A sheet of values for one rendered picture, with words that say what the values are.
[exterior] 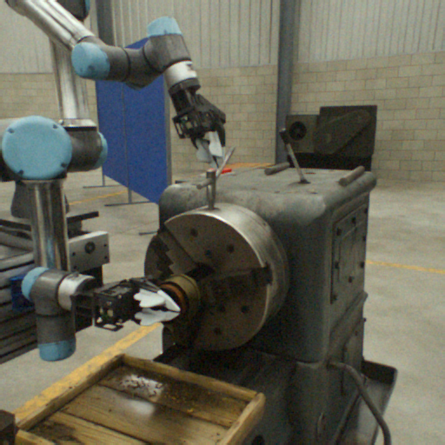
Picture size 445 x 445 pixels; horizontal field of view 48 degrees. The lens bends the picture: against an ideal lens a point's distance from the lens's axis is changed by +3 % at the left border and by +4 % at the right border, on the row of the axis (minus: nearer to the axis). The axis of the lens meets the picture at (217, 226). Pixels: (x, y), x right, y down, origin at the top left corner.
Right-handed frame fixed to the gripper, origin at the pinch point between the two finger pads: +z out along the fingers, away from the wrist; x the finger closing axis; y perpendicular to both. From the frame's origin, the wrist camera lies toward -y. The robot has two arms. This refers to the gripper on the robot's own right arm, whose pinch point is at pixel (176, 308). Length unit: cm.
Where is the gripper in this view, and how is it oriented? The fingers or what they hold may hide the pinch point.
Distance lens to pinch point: 94.0
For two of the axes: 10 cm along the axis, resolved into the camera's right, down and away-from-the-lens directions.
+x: -0.1, -9.7, -2.3
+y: -5.0, 2.0, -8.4
